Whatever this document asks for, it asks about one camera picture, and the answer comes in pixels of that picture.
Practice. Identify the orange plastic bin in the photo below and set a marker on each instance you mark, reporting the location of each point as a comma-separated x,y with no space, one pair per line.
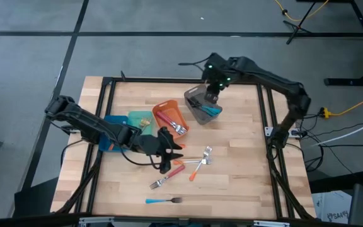
169,107

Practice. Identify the dark blue plastic bin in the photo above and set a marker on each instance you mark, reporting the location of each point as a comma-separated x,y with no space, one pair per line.
118,119

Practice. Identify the small white table label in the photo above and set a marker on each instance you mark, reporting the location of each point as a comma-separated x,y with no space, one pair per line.
280,81

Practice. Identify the teal plastic bin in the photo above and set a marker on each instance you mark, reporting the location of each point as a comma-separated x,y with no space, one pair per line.
135,118

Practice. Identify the gold fork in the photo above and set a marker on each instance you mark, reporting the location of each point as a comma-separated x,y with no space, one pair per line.
143,122
192,157
148,121

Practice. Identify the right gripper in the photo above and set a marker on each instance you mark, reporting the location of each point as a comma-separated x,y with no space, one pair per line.
217,71

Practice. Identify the black tripod stand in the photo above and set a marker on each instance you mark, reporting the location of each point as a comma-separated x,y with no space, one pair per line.
296,28

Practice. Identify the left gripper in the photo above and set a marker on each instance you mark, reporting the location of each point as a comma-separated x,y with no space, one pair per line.
147,144

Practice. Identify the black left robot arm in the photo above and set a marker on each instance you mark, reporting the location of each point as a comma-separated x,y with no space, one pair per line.
84,121

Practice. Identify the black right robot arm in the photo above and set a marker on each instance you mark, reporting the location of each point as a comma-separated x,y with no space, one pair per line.
276,80

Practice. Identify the black aluminium table frame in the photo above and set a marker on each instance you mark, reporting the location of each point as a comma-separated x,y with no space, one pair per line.
169,80

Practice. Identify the grey plastic bin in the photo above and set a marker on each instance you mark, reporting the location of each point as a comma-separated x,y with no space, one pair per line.
205,119

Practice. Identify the black desk base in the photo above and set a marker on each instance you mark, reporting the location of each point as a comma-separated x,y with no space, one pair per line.
351,82

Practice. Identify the silver aluminium bracket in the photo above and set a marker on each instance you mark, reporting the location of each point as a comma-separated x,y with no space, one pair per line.
271,224
96,220

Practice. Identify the white printed cardboard box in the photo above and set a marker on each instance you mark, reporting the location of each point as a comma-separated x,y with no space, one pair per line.
332,208

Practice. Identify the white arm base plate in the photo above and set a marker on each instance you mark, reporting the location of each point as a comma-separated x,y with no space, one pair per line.
269,130

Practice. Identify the black floor base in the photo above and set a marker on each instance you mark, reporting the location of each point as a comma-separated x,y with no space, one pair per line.
33,201

